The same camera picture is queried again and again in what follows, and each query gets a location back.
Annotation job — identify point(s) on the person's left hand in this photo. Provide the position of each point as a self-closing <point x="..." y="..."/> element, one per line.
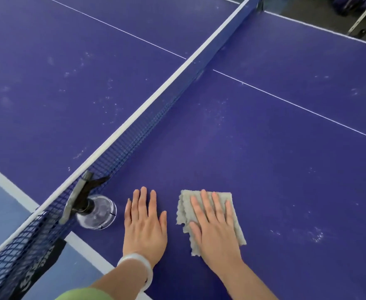
<point x="143" y="234"/>

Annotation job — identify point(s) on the person's right hand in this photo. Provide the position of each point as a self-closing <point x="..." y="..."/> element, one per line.
<point x="217" y="240"/>

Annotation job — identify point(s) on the dark table tennis net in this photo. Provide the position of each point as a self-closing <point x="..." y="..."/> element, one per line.
<point x="139" y="121"/>

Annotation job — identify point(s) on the blue table tennis table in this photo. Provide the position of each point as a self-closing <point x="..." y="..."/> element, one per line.
<point x="280" y="153"/>

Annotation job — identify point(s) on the purple rolled exercise mat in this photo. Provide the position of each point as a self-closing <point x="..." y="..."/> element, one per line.
<point x="348" y="4"/>

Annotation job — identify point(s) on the dark floor mat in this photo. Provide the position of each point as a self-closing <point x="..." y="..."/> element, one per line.
<point x="311" y="12"/>

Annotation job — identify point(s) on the person's right forearm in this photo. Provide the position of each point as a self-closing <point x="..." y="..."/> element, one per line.
<point x="248" y="284"/>

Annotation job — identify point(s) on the person's left forearm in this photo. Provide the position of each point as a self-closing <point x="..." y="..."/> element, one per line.
<point x="120" y="281"/>

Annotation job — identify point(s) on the grey cleaning cloth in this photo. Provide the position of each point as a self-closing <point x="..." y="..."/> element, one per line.
<point x="184" y="209"/>

